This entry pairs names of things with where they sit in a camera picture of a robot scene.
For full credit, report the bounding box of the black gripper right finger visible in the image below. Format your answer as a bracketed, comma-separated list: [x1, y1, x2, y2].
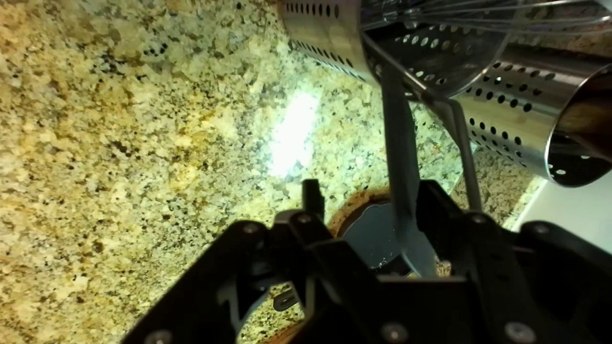
[418, 181, 612, 344]

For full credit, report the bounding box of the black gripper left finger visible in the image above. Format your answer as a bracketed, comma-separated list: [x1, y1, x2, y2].
[121, 181, 359, 344]

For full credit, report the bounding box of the black slotted spatula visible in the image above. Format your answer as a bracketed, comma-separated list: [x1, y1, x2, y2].
[364, 37, 437, 278]

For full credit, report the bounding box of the perforated steel utensil holder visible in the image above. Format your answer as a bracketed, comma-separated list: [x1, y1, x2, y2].
[458, 47, 612, 188]
[280, 0, 510, 96]

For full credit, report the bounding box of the stack of round cork trivets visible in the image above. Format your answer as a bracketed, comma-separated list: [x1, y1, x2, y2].
[259, 190, 391, 344]

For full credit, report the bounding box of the small black cast iron skillet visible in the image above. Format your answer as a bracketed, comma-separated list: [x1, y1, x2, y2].
[339, 203, 401, 270]

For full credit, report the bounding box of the wire whisk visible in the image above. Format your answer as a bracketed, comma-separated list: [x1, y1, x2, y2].
[362, 0, 612, 35]

